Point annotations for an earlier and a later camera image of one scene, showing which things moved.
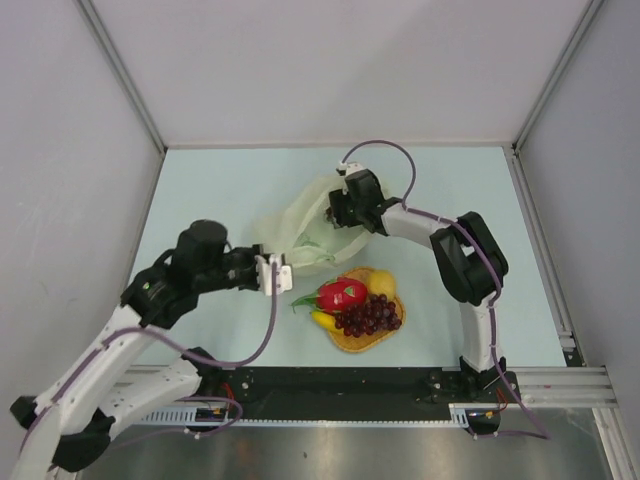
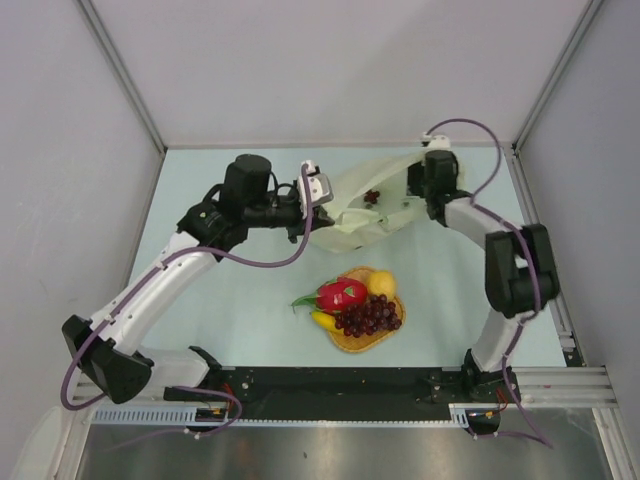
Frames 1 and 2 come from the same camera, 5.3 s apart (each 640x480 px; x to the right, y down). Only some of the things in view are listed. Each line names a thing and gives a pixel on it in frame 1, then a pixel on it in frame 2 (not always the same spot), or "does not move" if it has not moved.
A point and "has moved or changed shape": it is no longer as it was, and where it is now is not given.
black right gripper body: x=351 y=210 to x=416 y=184
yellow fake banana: x=327 y=320 does not move
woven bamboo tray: x=366 y=342 does not move
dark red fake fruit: x=364 y=319 does not move
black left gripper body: x=240 y=268 to x=295 y=221
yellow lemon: x=381 y=282 does not move
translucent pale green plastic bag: x=298 y=230 has moved or changed shape
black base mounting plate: x=252 y=393 does not move
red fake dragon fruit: x=332 y=295 does not move
